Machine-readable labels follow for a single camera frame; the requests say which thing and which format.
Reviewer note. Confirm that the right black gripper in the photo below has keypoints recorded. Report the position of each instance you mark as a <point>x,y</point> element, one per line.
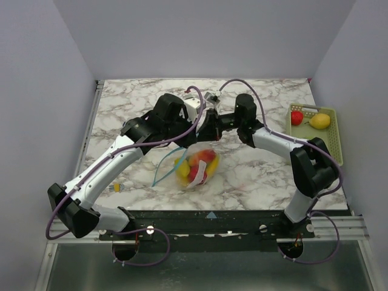
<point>210,128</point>

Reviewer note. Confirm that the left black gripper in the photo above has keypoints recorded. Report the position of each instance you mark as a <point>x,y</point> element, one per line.
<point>188,140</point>

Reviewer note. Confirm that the red toy chili pepper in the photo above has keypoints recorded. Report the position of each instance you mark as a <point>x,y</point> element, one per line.
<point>204,155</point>

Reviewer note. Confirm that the yellow toy banana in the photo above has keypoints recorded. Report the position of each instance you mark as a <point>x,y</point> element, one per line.
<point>212,167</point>

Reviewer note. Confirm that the clear zip top bag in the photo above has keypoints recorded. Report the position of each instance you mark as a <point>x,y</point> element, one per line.
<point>165,170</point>

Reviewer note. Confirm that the red toy tomato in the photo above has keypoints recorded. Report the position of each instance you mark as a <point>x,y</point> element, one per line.
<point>197,175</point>

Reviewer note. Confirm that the yellow toy starfruit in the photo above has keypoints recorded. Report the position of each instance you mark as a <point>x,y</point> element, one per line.
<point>183,169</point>

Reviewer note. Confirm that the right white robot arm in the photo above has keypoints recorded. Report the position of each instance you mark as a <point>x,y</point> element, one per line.
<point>314,170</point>

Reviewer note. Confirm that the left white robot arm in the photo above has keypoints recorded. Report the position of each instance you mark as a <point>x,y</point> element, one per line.
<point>74,203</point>

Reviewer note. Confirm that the red toy strawberry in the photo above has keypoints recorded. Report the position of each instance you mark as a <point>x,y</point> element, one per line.
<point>296,118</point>

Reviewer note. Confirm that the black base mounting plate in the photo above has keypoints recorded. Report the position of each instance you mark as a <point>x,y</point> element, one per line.
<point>209,231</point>

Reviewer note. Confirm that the beige plastic basket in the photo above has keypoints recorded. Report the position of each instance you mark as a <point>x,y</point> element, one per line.
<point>329,135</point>

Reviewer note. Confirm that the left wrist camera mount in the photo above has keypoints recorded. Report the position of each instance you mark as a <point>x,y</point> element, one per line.
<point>193,106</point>

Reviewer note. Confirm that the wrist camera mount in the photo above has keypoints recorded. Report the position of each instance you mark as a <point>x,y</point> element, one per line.
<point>213,97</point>
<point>193,106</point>

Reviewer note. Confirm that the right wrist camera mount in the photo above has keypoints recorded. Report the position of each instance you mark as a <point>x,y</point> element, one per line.
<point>213,97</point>

